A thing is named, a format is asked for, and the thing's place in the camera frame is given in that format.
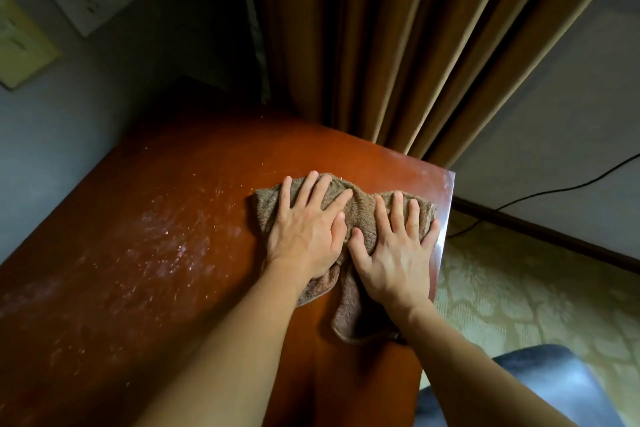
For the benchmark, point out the person's left forearm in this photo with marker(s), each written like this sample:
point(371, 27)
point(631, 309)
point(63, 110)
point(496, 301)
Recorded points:
point(235, 346)

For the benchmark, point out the person's right thumb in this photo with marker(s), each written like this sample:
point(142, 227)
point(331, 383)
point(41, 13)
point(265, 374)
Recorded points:
point(359, 247)

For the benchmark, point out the person's right hand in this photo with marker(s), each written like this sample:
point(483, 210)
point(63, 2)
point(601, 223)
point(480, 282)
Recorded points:
point(400, 266)

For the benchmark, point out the person's right forearm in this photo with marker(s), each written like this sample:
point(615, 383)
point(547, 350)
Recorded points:
point(465, 371)

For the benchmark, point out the person's left little finger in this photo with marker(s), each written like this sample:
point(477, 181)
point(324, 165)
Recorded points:
point(285, 195)

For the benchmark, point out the brown fleece cleaning cloth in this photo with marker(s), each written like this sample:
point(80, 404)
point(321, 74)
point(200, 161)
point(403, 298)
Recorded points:
point(362, 211)

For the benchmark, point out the person's left hand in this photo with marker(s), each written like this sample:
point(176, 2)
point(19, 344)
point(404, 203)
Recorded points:
point(300, 236)

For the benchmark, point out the person's left thumb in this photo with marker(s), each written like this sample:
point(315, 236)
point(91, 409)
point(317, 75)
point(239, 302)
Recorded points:
point(339, 234)

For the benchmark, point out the blue-grey chair seat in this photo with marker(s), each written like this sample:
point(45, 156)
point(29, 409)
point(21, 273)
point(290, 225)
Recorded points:
point(545, 381)

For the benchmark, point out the person's right little finger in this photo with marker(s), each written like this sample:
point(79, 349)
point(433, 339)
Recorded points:
point(431, 236)

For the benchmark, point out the brown pleated curtain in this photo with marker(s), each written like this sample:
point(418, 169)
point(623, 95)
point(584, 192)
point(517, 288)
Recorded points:
point(380, 41)

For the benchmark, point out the dark wooden baseboard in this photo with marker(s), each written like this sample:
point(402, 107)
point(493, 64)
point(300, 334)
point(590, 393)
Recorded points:
point(550, 236)

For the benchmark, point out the person's right middle finger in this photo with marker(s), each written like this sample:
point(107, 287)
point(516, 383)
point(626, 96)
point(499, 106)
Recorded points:
point(398, 212)

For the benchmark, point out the yellow wall switch plate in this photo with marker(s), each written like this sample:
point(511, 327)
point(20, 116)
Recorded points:
point(22, 49)

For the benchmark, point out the person's left middle finger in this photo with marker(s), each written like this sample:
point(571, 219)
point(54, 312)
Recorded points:
point(320, 194)

